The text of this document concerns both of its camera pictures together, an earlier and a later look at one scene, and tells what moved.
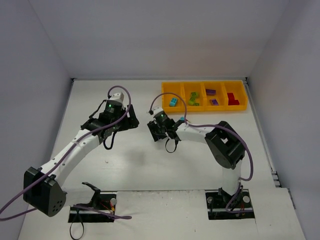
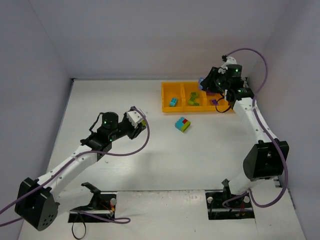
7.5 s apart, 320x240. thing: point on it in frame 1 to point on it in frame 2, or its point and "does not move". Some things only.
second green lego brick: (191, 101) does not move
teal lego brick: (173, 102) does not move
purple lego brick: (214, 102) does not move
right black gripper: (155, 131) to (208, 78)
